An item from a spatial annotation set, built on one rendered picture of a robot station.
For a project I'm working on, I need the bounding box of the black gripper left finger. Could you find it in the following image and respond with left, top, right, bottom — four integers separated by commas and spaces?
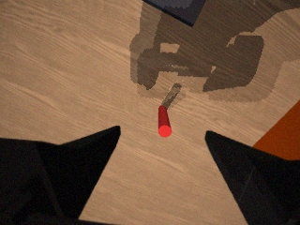
0, 126, 121, 219

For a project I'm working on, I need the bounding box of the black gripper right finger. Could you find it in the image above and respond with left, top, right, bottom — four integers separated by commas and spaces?
205, 130, 300, 225

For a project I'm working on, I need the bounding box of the red peg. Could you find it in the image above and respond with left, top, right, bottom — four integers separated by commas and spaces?
158, 106, 172, 137

